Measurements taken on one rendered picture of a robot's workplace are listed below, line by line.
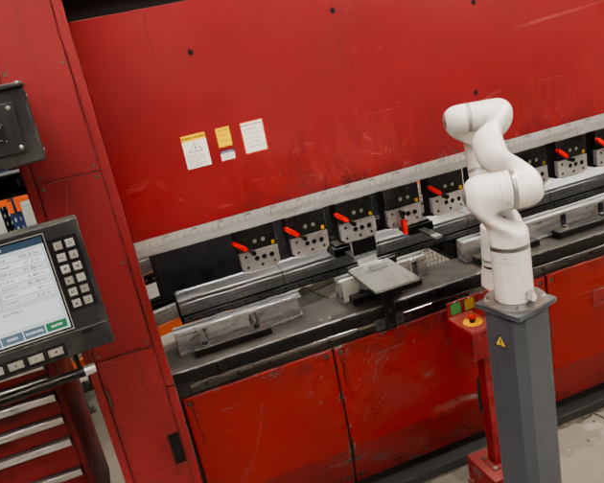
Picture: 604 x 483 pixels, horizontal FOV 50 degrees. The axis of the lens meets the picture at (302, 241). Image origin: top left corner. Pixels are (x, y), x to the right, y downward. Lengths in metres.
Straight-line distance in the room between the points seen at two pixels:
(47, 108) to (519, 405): 1.71
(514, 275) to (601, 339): 1.22
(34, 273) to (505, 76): 1.88
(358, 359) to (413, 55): 1.17
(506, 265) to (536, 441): 0.61
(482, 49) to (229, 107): 1.01
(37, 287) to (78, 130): 0.51
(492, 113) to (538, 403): 0.96
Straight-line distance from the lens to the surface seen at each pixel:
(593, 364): 3.28
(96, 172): 2.05
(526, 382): 2.21
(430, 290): 2.60
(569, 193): 3.38
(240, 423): 2.53
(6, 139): 1.73
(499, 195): 1.98
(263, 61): 2.31
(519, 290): 2.09
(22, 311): 1.80
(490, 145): 2.13
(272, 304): 2.49
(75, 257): 1.76
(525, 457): 2.38
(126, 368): 2.24
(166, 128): 2.26
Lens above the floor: 1.95
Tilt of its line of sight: 18 degrees down
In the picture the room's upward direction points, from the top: 12 degrees counter-clockwise
